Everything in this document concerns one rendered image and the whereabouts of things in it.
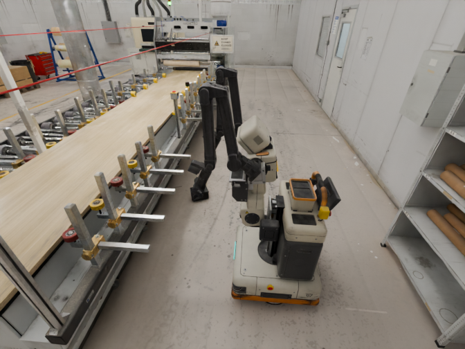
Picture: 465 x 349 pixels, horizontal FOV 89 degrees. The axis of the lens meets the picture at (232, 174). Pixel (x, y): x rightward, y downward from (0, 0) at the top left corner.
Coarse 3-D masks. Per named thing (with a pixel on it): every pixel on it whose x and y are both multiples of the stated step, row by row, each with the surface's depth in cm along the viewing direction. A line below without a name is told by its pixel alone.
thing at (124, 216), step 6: (102, 216) 151; (108, 216) 151; (120, 216) 150; (126, 216) 150; (132, 216) 150; (138, 216) 150; (144, 216) 150; (150, 216) 150; (156, 216) 150; (162, 216) 150
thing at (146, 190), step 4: (116, 188) 170; (120, 188) 170; (124, 188) 170; (136, 188) 170; (140, 188) 170; (144, 188) 170; (148, 188) 170; (152, 188) 170; (156, 188) 170; (160, 188) 170; (164, 188) 170; (168, 188) 170; (140, 192) 171; (144, 192) 170; (148, 192) 170; (152, 192) 170; (156, 192) 169; (160, 192) 169; (164, 192) 169; (168, 192) 169; (172, 192) 168
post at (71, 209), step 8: (64, 208) 109; (72, 208) 109; (72, 216) 111; (80, 216) 115; (72, 224) 114; (80, 224) 115; (80, 232) 117; (88, 232) 121; (80, 240) 120; (88, 240) 121; (88, 248) 123; (96, 256) 129; (96, 264) 130
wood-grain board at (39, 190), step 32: (160, 96) 351; (96, 128) 247; (128, 128) 248; (32, 160) 191; (64, 160) 192; (96, 160) 192; (128, 160) 193; (0, 192) 156; (32, 192) 156; (64, 192) 157; (96, 192) 157; (0, 224) 131; (32, 224) 132; (64, 224) 132; (32, 256) 114; (0, 288) 101
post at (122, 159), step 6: (120, 156) 150; (120, 162) 153; (126, 162) 156; (120, 168) 155; (126, 168) 156; (126, 174) 158; (126, 180) 160; (126, 186) 163; (132, 186) 166; (132, 198) 169; (132, 204) 172
